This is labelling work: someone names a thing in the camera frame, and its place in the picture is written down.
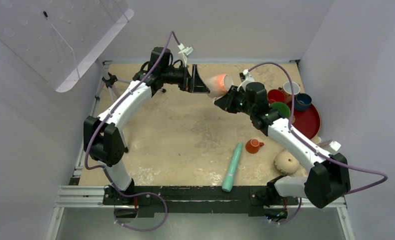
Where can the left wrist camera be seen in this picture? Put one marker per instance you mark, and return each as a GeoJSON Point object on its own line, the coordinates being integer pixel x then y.
{"type": "Point", "coordinates": [184, 53]}

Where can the pink brown mug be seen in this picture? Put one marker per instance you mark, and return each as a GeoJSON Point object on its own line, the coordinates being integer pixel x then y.
{"type": "Point", "coordinates": [289, 91]}

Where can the large white cat mug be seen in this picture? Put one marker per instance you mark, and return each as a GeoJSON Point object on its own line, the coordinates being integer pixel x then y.
{"type": "Point", "coordinates": [281, 108]}

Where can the tripod stand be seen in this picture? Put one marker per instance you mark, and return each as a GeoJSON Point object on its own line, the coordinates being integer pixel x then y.
{"type": "Point", "coordinates": [108, 82]}

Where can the aluminium frame rail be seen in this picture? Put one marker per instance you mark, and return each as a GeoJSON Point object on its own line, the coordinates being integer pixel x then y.
{"type": "Point", "coordinates": [182, 139]}

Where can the blue mug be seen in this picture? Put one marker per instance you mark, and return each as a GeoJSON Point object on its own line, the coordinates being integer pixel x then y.
{"type": "Point", "coordinates": [302, 102]}

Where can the red round tray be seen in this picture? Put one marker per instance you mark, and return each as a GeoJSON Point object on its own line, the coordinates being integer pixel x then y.
{"type": "Point", "coordinates": [307, 122]}

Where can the small orange cup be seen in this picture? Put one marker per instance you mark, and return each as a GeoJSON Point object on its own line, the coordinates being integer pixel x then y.
{"type": "Point", "coordinates": [252, 146]}

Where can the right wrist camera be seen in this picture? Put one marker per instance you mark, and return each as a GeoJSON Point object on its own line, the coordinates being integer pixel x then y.
{"type": "Point", "coordinates": [245, 78]}

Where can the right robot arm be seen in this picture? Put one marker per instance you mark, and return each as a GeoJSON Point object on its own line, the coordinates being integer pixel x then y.
{"type": "Point", "coordinates": [328, 177]}

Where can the teal pen tube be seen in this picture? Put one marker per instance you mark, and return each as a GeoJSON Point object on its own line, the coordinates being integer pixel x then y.
{"type": "Point", "coordinates": [229, 178]}

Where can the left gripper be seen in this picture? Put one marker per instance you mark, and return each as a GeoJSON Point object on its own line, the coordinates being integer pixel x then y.
{"type": "Point", "coordinates": [193, 83]}

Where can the white box on wall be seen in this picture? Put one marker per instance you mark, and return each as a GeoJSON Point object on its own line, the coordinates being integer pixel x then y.
{"type": "Point", "coordinates": [332, 146]}

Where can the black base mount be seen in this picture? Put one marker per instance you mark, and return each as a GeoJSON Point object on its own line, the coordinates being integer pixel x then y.
{"type": "Point", "coordinates": [250, 200]}

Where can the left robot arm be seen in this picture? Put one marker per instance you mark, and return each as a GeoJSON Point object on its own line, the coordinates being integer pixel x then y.
{"type": "Point", "coordinates": [102, 135]}

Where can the cream teapot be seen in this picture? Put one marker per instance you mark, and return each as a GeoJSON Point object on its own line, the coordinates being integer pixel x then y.
{"type": "Point", "coordinates": [286, 163]}

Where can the clear acrylic panel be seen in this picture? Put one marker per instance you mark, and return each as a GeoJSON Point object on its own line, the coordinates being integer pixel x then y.
{"type": "Point", "coordinates": [61, 39]}

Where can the pink white mug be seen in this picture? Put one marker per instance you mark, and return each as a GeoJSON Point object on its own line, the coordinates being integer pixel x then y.
{"type": "Point", "coordinates": [218, 85]}

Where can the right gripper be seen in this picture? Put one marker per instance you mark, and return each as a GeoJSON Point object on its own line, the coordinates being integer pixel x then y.
{"type": "Point", "coordinates": [226, 102]}

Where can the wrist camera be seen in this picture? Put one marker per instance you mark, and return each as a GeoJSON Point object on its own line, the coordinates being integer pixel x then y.
{"type": "Point", "coordinates": [184, 53]}
{"type": "Point", "coordinates": [245, 78]}

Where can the red glossy mug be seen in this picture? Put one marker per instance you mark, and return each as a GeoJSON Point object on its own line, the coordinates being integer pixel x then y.
{"type": "Point", "coordinates": [275, 95]}

